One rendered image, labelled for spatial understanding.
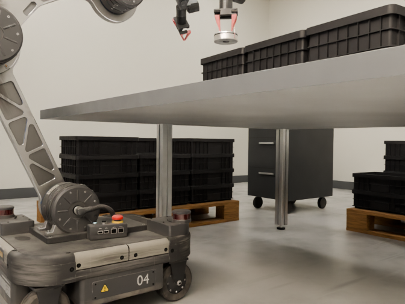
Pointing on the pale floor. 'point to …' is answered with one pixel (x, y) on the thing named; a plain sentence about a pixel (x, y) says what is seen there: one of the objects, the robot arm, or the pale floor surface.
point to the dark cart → (269, 154)
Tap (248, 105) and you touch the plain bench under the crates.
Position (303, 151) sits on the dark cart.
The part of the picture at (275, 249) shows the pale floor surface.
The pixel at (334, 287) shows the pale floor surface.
